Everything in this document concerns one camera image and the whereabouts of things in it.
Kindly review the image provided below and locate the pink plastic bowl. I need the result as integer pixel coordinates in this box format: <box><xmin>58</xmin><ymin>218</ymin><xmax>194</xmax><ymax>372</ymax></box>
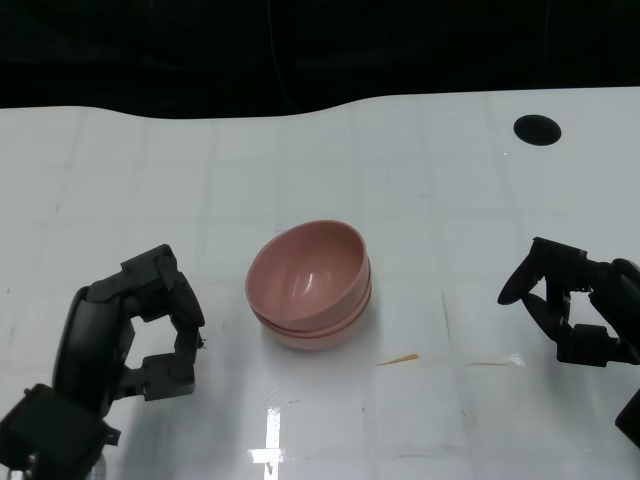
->
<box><xmin>252</xmin><ymin>259</ymin><xmax>374</xmax><ymax>334</ymax></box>
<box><xmin>259</xmin><ymin>287</ymin><xmax>374</xmax><ymax>351</ymax></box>
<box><xmin>244</xmin><ymin>219</ymin><xmax>371</xmax><ymax>321</ymax></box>

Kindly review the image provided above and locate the black backdrop cloth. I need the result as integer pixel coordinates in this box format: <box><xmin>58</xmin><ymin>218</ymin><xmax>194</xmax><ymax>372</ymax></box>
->
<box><xmin>0</xmin><ymin>0</ymin><xmax>640</xmax><ymax>120</ymax></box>

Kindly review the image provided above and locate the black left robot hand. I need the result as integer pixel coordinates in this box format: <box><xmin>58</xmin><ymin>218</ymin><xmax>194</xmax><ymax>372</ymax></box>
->
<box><xmin>52</xmin><ymin>243</ymin><xmax>206</xmax><ymax>419</ymax></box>

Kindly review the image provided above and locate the black round table grommet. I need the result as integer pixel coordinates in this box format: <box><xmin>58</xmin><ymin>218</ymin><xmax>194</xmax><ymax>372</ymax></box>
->
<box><xmin>513</xmin><ymin>114</ymin><xmax>562</xmax><ymax>147</ymax></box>

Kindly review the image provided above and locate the orange tape scrap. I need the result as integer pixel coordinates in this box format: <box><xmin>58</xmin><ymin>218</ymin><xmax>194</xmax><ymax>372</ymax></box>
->
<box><xmin>373</xmin><ymin>353</ymin><xmax>419</xmax><ymax>367</ymax></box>

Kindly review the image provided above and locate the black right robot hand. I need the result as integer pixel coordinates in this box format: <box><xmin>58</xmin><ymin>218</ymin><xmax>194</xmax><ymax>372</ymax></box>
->
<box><xmin>497</xmin><ymin>237</ymin><xmax>640</xmax><ymax>369</ymax></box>

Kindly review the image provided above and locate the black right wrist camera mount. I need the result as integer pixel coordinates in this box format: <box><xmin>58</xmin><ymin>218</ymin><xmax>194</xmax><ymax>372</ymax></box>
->
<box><xmin>614</xmin><ymin>387</ymin><xmax>640</xmax><ymax>449</ymax></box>

